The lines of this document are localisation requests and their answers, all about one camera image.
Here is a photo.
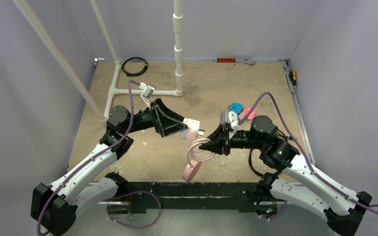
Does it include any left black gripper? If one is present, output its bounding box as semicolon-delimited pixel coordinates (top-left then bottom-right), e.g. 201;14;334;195
123;98;187;137

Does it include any pink power cord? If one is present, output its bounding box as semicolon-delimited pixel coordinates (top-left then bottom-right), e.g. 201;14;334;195
179;128;217;168

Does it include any blue plug adapter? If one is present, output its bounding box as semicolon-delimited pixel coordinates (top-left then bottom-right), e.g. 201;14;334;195
227;102;243;115

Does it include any pink plug adapter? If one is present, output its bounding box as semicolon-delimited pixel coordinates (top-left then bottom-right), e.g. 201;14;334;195
238;107;256;120

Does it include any pink round power strip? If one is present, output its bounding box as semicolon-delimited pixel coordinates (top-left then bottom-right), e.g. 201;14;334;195
182;160;202;182

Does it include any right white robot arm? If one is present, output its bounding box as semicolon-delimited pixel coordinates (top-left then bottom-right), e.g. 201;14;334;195
199;116;372;236

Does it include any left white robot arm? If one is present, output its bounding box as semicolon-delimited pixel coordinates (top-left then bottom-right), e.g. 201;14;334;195
31;98;199;236

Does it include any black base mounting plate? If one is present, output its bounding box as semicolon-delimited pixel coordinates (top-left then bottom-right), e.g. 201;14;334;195
95;181;289;214

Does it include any red adjustable wrench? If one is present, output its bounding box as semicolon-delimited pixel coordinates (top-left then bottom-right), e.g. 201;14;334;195
212;58;255;65

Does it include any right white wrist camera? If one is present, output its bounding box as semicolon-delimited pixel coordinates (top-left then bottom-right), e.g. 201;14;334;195
220;110;240;131

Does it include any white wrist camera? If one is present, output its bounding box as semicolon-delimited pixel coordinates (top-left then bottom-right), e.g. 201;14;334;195
139;82;155;108
220;110;240;131

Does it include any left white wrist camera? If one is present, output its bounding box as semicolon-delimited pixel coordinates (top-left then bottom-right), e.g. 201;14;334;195
139;82;155;108

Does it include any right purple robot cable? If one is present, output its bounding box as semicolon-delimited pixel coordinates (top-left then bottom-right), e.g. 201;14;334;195
238;92;378;221

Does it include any aluminium extrusion rail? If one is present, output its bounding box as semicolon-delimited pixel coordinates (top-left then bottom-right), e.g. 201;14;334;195
48;181;336;205

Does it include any white PVC pipe frame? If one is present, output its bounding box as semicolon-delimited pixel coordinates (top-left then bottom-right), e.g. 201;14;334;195
14;0;184;122

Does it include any black coiled cable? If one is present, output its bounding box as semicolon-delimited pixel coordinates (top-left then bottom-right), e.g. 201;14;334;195
121;57;149;77

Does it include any yellow handled screwdriver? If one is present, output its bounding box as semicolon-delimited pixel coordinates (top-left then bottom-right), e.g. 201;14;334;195
289;70;297;88

